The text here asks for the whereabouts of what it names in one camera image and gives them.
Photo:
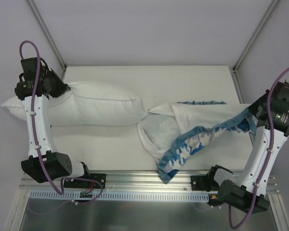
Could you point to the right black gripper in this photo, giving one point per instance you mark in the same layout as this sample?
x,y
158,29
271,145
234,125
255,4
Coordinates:
x,y
256,109

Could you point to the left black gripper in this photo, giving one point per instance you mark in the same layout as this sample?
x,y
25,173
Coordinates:
x,y
60,85

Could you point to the white pillow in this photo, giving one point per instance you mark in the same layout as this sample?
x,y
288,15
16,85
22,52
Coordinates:
x,y
94,103

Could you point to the blue patterned pillowcase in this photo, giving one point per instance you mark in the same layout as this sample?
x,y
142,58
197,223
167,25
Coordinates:
x,y
174,132

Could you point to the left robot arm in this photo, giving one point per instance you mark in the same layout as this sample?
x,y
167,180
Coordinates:
x,y
37,84

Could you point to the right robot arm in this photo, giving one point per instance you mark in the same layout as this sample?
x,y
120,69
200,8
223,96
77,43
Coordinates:
x,y
247,192

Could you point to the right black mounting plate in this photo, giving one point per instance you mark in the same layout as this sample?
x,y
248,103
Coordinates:
x,y
203,183

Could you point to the black mounting plate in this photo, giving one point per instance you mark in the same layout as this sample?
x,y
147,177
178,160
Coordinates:
x,y
97,180
203,183

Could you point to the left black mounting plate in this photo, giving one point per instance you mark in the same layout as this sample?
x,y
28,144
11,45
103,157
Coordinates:
x,y
97,180

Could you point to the left aluminium frame post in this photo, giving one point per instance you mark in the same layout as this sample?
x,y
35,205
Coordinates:
x,y
34,9

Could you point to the aluminium frame post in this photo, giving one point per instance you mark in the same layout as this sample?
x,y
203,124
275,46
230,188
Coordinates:
x,y
34,9
260,26

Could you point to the right aluminium frame post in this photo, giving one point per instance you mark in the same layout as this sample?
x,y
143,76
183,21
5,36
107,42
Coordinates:
x,y
260,26

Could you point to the white slotted cable duct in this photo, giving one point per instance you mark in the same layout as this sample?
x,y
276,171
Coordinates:
x,y
123,196

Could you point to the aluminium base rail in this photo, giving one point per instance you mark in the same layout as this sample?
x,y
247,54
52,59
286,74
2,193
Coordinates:
x,y
145,181

